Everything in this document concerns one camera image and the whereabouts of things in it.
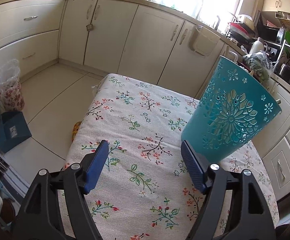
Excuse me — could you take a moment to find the floral white tablecloth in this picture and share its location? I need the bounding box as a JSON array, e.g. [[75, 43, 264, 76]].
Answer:
[[57, 73, 280, 240]]

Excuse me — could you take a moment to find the green vegetables plastic bag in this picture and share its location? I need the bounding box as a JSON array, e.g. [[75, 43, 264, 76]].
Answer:
[[243, 51, 274, 83]]

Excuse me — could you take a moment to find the turquoise perforated plastic basket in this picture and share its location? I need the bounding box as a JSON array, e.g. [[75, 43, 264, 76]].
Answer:
[[181, 56, 281, 163]]

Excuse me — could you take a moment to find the floral plastic bag bin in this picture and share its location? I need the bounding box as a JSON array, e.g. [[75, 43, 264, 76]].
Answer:
[[0, 59, 24, 112]]

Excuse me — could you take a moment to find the white hanging door bin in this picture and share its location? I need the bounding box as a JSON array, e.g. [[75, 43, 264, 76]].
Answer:
[[189, 25, 220, 56]]

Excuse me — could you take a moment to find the black microwave oven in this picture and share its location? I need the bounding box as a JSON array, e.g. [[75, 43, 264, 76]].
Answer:
[[255, 11, 285, 45]]

